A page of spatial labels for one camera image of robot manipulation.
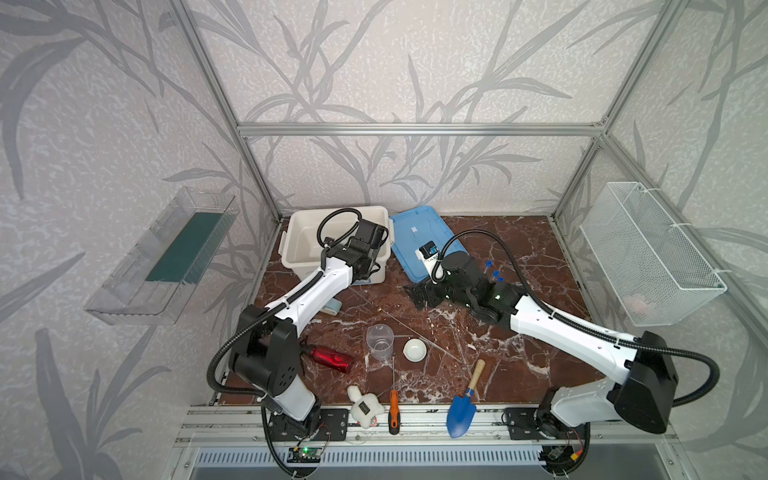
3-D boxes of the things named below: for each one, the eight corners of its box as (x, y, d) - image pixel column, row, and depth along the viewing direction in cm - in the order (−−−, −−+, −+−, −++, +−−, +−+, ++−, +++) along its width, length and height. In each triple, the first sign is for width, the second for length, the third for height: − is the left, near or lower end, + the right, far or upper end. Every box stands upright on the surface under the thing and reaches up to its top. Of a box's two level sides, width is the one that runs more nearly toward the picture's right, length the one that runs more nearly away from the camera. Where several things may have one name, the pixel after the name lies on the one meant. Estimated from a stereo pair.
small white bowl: (399, 351, 88) (399, 349, 86) (414, 337, 91) (414, 334, 89) (415, 367, 85) (415, 365, 83) (429, 351, 88) (430, 349, 86)
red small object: (312, 360, 86) (308, 355, 83) (319, 348, 88) (315, 342, 85) (348, 374, 84) (346, 370, 80) (354, 361, 86) (352, 356, 83)
